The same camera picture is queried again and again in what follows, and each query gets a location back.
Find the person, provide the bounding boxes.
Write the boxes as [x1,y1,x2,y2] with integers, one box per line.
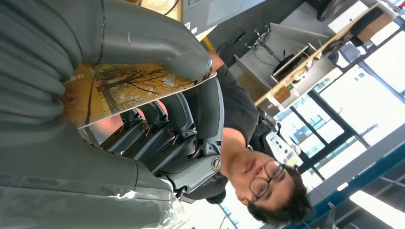
[183,50,314,227]

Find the yellow floor tape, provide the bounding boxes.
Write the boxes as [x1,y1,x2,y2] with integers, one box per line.
[202,36,217,53]

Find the white desk with wooden top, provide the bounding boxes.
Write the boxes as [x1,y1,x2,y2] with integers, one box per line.
[229,1,403,117]

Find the black-rimmed eyeglasses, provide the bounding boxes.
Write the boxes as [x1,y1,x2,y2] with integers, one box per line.
[248,159,286,205]

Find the white button panel device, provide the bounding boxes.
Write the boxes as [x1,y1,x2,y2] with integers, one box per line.
[266,131,301,167]

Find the chrome chair base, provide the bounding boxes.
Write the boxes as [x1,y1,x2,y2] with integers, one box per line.
[245,25,284,62]

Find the small wooden box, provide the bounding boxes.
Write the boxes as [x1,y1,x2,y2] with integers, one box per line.
[274,87,291,104]

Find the blue steel beam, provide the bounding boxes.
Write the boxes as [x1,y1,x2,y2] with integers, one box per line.
[285,148,405,229]

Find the black office chair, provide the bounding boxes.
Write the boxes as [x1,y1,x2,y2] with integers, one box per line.
[316,0,349,21]

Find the ceiling light panel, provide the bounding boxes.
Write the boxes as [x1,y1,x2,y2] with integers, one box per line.
[349,189,405,229]

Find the brown cardboard box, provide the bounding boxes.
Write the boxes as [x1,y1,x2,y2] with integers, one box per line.
[349,6,394,43]

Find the black window frame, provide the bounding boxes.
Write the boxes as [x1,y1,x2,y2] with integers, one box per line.
[273,62,405,190]

